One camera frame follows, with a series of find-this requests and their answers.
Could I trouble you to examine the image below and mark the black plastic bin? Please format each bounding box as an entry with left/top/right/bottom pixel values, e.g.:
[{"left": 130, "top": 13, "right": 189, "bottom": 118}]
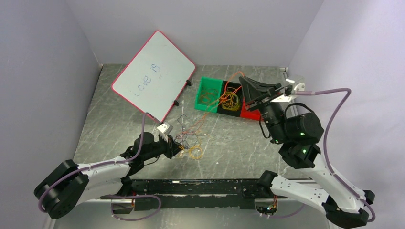
[{"left": 216, "top": 81, "right": 243, "bottom": 117}]

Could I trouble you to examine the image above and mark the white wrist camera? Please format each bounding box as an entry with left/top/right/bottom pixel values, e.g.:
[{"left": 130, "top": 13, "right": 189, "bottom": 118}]
[
  {"left": 272, "top": 75, "right": 306, "bottom": 103},
  {"left": 156, "top": 122, "right": 173, "bottom": 142}
]

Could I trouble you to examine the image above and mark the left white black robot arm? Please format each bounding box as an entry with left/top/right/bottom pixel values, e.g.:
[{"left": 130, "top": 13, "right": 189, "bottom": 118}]
[{"left": 33, "top": 132, "right": 184, "bottom": 219}]

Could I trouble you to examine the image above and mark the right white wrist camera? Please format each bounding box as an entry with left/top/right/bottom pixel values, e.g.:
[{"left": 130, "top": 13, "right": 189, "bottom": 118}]
[{"left": 272, "top": 75, "right": 306, "bottom": 103}]

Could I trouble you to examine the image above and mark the orange cable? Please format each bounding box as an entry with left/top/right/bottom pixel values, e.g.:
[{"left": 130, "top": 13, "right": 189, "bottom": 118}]
[
  {"left": 199, "top": 87, "right": 220, "bottom": 106},
  {"left": 183, "top": 71, "right": 245, "bottom": 134}
]

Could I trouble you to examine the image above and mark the yellow cable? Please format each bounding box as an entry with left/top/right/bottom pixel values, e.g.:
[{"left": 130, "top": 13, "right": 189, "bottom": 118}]
[{"left": 179, "top": 139, "right": 204, "bottom": 160}]

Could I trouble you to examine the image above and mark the green plastic bin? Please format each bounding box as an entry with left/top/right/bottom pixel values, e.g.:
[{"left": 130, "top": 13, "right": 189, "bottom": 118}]
[{"left": 194, "top": 77, "right": 223, "bottom": 113}]

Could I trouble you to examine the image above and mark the black aluminium base frame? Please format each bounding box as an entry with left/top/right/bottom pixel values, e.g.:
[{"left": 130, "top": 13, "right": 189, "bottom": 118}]
[{"left": 101, "top": 177, "right": 331, "bottom": 211}]

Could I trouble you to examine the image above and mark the yellow green wire coil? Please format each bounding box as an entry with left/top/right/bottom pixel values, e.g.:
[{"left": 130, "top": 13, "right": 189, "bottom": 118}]
[{"left": 221, "top": 90, "right": 240, "bottom": 112}]

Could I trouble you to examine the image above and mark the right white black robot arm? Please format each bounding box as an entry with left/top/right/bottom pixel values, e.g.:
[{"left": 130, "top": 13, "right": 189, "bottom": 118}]
[{"left": 239, "top": 76, "right": 376, "bottom": 229}]

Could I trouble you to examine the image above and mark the red plastic bin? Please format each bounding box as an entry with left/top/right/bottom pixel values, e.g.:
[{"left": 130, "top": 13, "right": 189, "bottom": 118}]
[{"left": 239, "top": 99, "right": 261, "bottom": 121}]

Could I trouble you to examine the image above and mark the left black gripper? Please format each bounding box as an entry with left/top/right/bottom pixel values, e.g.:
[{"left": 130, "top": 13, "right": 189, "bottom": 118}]
[{"left": 142, "top": 133, "right": 184, "bottom": 161}]

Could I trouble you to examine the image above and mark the pink framed whiteboard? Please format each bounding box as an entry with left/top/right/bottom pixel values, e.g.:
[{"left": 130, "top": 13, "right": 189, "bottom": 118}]
[{"left": 111, "top": 31, "right": 196, "bottom": 122}]

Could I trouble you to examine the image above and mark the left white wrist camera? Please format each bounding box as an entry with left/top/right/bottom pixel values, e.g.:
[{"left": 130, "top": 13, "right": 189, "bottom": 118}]
[{"left": 156, "top": 122, "right": 173, "bottom": 142}]

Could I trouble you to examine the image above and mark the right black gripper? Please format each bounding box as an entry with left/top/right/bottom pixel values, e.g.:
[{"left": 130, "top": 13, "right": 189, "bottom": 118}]
[{"left": 240, "top": 74, "right": 289, "bottom": 144}]

